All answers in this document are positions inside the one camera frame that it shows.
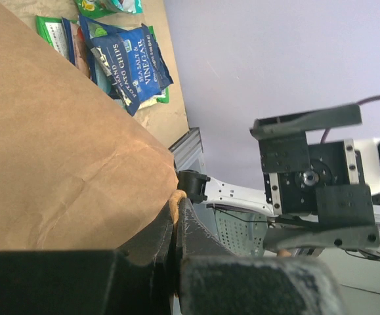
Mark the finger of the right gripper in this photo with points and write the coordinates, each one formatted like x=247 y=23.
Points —
x=351 y=238
x=327 y=118

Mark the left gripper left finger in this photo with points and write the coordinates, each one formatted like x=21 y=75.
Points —
x=136 y=278

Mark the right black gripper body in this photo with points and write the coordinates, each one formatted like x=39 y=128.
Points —
x=323 y=179

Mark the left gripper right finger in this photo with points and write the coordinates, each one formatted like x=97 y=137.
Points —
x=214 y=281

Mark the brown paper bag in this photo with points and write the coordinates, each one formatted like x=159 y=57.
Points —
x=76 y=170

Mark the blue Kettle chips bag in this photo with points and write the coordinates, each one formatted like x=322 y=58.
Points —
x=131 y=60

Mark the teal white snack pack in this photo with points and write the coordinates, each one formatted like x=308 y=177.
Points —
x=129 y=6

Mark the blue Burts chips bag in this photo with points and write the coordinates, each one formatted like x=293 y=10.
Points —
x=77 y=49

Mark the green Fox's candy bag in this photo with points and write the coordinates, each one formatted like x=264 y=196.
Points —
x=93 y=8

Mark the green white chips bag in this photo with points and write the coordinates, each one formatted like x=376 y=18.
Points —
x=52 y=31

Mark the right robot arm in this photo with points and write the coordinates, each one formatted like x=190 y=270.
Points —
x=204 y=189

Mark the grey perforated basket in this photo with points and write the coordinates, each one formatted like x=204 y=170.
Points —
x=241 y=233

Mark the aluminium table frame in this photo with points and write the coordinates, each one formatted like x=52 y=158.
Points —
x=188 y=153

